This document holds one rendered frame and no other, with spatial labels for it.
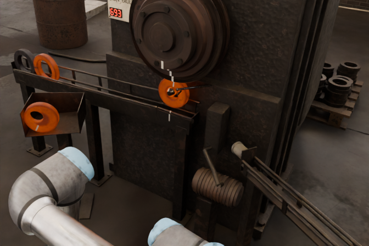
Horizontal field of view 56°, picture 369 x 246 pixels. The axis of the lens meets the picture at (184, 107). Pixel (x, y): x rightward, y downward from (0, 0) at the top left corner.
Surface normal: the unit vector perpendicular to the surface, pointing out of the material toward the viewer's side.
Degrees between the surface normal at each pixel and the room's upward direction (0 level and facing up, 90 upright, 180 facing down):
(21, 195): 18
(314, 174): 0
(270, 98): 0
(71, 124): 5
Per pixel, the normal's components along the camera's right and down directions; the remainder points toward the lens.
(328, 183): 0.05, -0.86
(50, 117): 0.10, 0.51
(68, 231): -0.14, -0.73
